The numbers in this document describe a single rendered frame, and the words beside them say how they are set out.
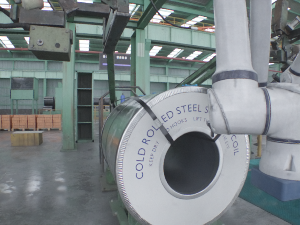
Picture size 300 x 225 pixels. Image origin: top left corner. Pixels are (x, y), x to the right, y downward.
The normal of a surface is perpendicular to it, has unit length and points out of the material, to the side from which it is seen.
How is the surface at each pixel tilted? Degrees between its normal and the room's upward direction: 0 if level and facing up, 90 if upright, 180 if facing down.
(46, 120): 90
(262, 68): 111
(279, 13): 74
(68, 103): 90
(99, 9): 90
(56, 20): 90
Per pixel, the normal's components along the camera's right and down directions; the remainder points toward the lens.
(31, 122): 0.25, 0.02
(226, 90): -0.63, -0.19
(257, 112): -0.27, 0.00
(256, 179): -0.99, 0.00
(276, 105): -0.30, -0.20
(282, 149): -0.82, -0.02
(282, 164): -0.70, -0.36
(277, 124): -0.30, 0.50
